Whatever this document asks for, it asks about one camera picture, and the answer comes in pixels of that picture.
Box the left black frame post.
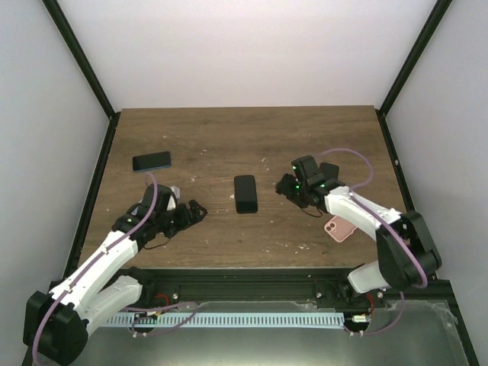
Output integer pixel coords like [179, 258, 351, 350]
[40, 0, 116, 120]

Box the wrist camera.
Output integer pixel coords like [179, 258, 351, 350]
[291, 156, 326, 188]
[170, 185, 181, 199]

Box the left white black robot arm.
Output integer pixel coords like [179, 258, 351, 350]
[23, 185, 207, 365]

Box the black frame post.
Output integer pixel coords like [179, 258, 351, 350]
[379, 0, 454, 115]
[40, 0, 116, 120]

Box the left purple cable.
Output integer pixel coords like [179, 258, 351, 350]
[32, 171, 159, 363]

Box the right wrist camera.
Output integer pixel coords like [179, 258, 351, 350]
[291, 156, 326, 188]

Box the light blue slotted cable duct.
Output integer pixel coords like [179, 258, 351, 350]
[103, 313, 345, 329]

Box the black phone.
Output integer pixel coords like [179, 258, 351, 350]
[233, 175, 258, 214]
[132, 151, 172, 172]

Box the metal sheet panel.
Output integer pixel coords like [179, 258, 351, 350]
[69, 301, 477, 365]

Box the black phone in blue case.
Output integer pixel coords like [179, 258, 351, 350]
[132, 151, 172, 172]

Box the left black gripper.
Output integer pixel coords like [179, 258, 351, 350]
[156, 201, 208, 239]

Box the black aluminium frame rail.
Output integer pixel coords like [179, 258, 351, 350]
[110, 268, 451, 310]

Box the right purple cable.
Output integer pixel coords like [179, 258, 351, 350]
[319, 148, 429, 287]

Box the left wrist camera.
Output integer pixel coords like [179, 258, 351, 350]
[170, 185, 181, 199]

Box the purple cable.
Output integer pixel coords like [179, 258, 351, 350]
[319, 148, 429, 287]
[32, 171, 159, 363]

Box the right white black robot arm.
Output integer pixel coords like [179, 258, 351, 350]
[276, 174, 441, 307]

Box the black phone case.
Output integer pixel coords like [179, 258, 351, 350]
[319, 162, 339, 185]

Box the right black frame post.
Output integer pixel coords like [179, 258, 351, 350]
[379, 0, 454, 115]

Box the pink phone case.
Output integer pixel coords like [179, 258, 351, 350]
[324, 216, 357, 243]

